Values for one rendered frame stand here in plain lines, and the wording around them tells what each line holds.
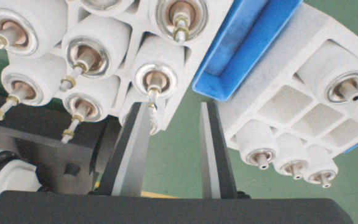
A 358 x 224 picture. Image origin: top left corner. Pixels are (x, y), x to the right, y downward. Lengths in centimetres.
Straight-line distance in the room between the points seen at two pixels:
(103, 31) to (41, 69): 16
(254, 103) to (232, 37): 20
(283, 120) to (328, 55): 21
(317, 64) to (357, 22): 30
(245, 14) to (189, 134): 49
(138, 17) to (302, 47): 32
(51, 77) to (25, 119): 34
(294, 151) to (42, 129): 75
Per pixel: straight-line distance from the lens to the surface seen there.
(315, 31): 45
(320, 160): 68
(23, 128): 75
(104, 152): 68
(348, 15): 70
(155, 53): 33
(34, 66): 45
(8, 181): 57
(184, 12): 27
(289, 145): 60
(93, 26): 35
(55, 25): 40
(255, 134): 52
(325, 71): 43
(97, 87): 41
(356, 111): 53
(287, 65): 46
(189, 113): 73
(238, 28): 58
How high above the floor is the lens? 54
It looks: 48 degrees down
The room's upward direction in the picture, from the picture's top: 177 degrees counter-clockwise
